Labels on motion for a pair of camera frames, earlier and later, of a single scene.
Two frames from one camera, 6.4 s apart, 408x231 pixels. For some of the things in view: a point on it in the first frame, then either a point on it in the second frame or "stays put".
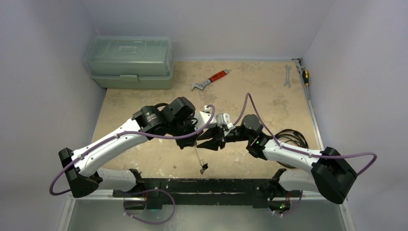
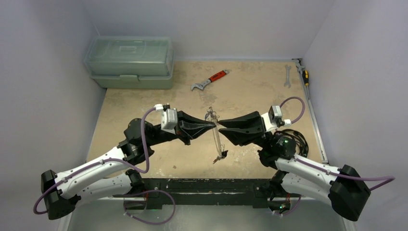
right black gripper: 220,137 -> 261,129
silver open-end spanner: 287,83 stays put
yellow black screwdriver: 306,77 stays put
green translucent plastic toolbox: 130,62 stays put
